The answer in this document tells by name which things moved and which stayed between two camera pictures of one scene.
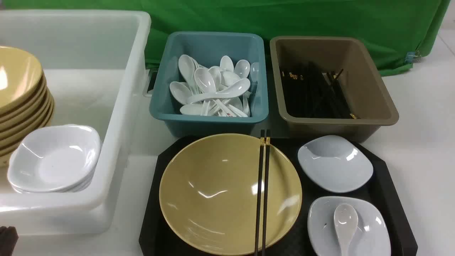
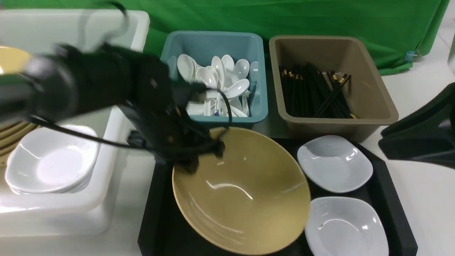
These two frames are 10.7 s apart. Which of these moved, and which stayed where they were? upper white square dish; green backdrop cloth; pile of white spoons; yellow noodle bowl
Moved: yellow noodle bowl
Stayed: pile of white spoons; green backdrop cloth; upper white square dish
